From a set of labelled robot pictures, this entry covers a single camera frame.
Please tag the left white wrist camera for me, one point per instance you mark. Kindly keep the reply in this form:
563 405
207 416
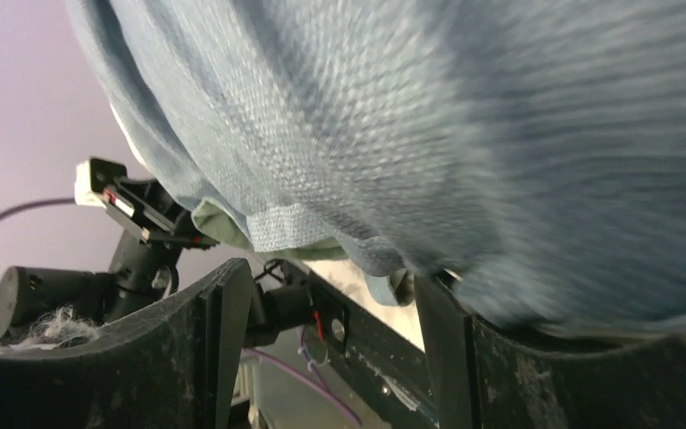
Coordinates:
91 178

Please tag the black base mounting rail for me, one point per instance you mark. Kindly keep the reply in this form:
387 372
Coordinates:
351 363

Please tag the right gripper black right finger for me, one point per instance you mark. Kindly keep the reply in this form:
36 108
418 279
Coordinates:
483 377

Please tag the white pillow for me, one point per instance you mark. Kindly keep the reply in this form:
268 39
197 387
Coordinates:
133 149

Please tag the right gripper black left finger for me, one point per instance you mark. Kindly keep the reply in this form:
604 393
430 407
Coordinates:
169 365

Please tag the patchwork and blue pillowcase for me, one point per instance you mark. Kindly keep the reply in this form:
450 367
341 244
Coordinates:
535 148

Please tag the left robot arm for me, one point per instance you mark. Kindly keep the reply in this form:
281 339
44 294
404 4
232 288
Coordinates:
139 275

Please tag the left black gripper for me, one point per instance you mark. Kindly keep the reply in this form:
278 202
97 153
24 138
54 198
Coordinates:
147 211

